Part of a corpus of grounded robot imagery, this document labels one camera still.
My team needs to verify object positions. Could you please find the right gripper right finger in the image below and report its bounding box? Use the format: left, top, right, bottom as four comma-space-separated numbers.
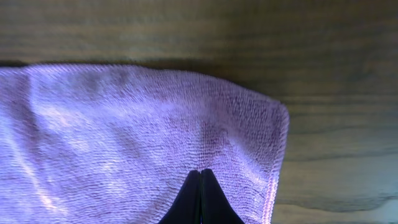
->
200, 169, 244, 224

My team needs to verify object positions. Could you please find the purple microfiber cloth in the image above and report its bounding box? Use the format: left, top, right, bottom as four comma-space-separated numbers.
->
1, 64, 289, 223

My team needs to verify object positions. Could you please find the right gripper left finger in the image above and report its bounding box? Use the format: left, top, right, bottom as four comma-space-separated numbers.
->
159, 170, 201, 224

